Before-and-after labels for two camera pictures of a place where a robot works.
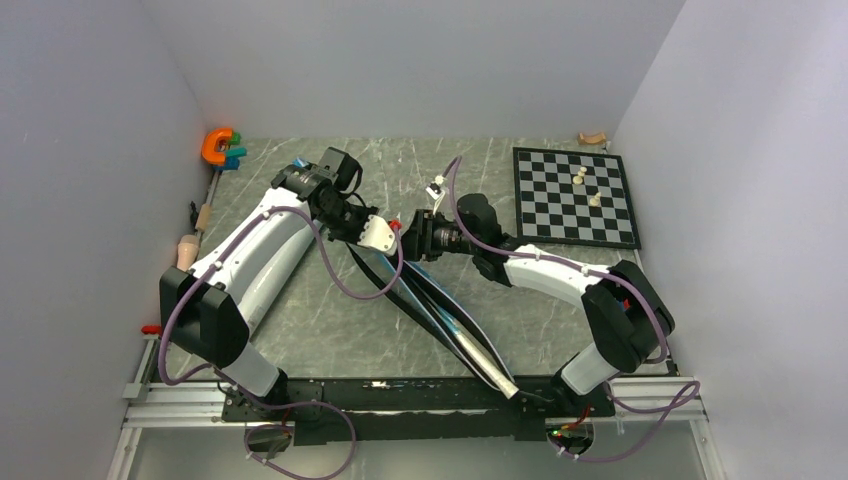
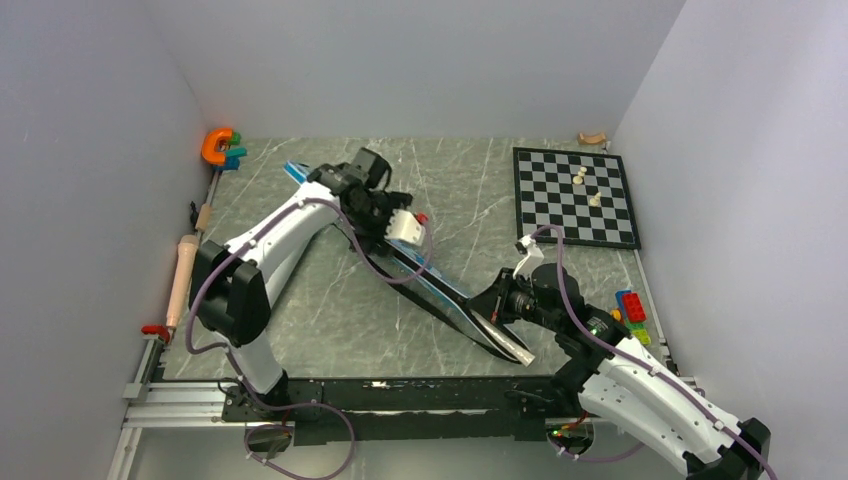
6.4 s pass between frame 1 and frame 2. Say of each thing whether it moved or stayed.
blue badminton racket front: moved
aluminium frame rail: stayed
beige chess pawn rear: stayed
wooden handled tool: stayed
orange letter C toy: stayed
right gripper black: moved
